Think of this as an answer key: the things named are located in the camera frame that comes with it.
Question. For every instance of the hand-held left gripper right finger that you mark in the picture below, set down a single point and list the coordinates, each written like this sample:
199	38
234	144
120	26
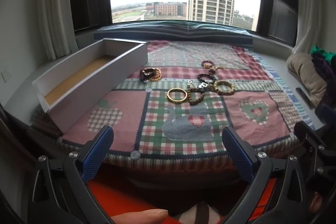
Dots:
238	154

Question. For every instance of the person's left hand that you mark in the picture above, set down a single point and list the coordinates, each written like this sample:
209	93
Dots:
139	216

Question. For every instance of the long white drawer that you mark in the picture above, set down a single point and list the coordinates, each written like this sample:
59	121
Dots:
105	77

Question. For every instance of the flat black bar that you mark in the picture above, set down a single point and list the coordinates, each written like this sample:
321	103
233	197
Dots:
304	96

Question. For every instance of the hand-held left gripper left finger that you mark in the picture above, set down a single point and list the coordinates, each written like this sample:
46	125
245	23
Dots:
97	151

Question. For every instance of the gold bangle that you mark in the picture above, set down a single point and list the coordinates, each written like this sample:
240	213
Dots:
168	95

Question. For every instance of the patchwork plaid blanket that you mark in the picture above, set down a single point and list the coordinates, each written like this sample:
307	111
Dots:
157	115

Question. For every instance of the white curtain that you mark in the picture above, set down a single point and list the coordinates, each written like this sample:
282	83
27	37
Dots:
55	8
315	3

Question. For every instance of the green cloth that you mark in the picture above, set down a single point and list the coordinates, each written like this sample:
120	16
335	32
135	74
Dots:
319	50

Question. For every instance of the beige cloth bundle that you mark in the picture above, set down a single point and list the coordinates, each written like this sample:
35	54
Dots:
302	69

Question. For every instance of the silver metal clasp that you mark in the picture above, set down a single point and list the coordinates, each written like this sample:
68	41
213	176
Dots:
202	86

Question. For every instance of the striped cloth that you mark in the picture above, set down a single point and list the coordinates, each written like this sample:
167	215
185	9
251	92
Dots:
199	214

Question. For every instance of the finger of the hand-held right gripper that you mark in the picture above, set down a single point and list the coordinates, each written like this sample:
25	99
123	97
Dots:
307	132
326	110

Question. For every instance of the person's right hand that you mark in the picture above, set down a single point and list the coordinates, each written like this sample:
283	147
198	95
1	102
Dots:
316	203

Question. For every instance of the white wall socket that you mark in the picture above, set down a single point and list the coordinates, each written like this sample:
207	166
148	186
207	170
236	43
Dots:
5	75

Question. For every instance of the dark purple cloth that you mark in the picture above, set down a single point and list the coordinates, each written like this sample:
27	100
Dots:
324	66

